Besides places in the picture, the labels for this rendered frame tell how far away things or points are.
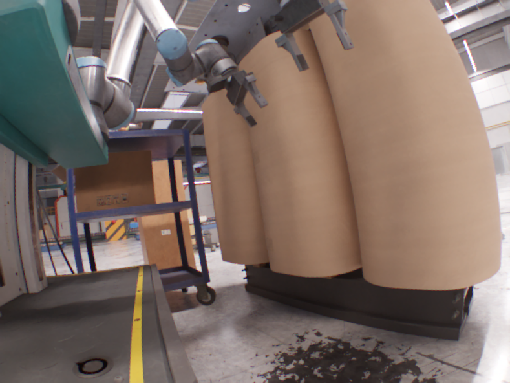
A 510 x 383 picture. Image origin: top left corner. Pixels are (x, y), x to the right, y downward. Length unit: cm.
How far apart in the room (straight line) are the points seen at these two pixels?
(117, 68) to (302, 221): 86
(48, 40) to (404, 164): 64
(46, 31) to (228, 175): 99
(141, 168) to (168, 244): 79
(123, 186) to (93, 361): 104
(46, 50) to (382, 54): 63
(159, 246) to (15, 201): 135
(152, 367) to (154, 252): 165
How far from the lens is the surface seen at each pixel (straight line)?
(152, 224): 185
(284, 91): 85
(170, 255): 189
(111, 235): 1091
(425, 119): 56
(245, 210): 110
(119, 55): 105
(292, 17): 60
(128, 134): 125
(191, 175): 124
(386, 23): 66
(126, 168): 126
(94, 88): 81
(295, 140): 79
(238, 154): 113
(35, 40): 34
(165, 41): 80
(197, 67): 90
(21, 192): 68
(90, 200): 124
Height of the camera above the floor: 45
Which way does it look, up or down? 4 degrees up
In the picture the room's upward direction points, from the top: 9 degrees counter-clockwise
